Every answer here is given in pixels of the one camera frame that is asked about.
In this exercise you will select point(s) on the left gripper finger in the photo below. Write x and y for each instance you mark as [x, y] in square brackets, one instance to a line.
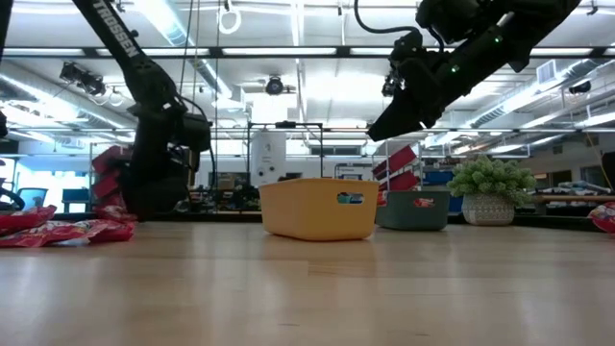
[154, 202]

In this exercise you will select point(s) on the yellow plastic bin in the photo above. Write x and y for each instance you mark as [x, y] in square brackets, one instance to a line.
[307, 211]

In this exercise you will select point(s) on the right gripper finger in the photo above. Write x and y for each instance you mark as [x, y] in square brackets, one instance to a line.
[403, 117]

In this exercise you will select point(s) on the black aluminium table frame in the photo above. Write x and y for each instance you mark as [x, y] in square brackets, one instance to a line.
[552, 222]

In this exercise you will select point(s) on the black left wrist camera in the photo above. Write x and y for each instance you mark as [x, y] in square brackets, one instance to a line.
[198, 134]

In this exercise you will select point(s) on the black overhead camera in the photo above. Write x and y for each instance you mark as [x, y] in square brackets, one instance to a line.
[275, 85]

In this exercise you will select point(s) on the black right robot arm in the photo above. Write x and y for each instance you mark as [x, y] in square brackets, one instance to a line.
[519, 29]

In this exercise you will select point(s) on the red KitKat candy bar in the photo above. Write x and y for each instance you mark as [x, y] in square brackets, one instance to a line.
[86, 234]

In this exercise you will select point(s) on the red Skittles candy pack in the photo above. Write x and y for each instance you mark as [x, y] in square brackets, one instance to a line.
[115, 214]
[604, 217]
[24, 218]

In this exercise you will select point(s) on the dark teal plastic bin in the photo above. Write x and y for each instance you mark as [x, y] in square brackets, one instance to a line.
[399, 216]

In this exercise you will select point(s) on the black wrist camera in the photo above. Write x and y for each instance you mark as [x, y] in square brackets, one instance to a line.
[198, 134]
[406, 45]

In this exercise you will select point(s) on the blue storage bin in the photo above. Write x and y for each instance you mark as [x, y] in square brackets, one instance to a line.
[437, 179]

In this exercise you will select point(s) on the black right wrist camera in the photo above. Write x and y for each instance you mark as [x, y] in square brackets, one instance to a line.
[406, 45]

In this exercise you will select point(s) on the red storage bin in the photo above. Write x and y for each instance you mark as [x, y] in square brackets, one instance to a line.
[403, 181]
[396, 161]
[108, 161]
[105, 185]

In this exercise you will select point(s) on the green artificial potted plant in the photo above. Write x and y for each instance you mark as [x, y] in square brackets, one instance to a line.
[490, 182]

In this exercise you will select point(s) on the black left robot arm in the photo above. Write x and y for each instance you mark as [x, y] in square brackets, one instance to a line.
[126, 48]

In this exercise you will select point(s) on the white cylindrical tank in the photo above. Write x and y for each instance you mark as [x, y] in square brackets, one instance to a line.
[268, 154]

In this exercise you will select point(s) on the black ceiling-mounted device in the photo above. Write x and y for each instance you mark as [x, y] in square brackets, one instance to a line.
[81, 79]

